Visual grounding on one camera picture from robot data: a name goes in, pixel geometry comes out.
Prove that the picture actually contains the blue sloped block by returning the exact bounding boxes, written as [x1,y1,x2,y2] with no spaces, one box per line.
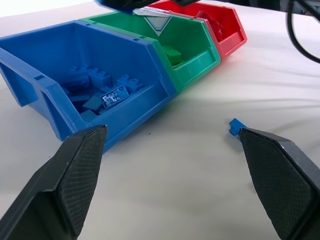
[81,91,104,111]

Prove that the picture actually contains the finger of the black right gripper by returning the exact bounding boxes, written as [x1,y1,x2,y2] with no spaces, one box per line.
[174,0,199,7]
[101,0,151,12]

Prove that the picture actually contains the blue plastic storage bin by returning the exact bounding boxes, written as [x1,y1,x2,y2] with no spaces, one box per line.
[0,19,179,155]

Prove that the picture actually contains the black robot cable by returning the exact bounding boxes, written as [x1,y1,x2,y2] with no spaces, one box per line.
[285,0,320,64]

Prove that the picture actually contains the red building block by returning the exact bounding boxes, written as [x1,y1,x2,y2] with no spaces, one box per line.
[196,10,224,41]

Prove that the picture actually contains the silver triangle bin sticker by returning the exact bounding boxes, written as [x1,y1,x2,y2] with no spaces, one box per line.
[132,6,174,34]

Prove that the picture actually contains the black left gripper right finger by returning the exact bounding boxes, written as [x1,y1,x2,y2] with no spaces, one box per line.
[238,127,320,240]

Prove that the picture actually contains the small blue building block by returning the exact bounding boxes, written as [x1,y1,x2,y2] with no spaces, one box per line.
[228,118,247,137]

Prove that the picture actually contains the red plastic storage bin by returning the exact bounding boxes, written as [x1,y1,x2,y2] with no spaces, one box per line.
[147,0,249,63]

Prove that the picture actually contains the green plastic storage bin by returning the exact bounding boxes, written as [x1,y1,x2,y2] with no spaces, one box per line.
[78,10,222,95]

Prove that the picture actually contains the light blue studded block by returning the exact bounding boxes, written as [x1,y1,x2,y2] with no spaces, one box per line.
[87,66,114,89]

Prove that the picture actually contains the silver rectangular bin sticker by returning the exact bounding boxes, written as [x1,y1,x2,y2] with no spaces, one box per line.
[100,84,130,109]

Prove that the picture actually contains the dark blue studded block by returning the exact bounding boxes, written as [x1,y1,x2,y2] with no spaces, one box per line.
[61,65,91,91]

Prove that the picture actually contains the green building block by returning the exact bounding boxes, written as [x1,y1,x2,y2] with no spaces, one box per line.
[163,44,183,66]

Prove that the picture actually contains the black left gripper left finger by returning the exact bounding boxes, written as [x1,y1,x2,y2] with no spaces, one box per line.
[0,124,109,240]

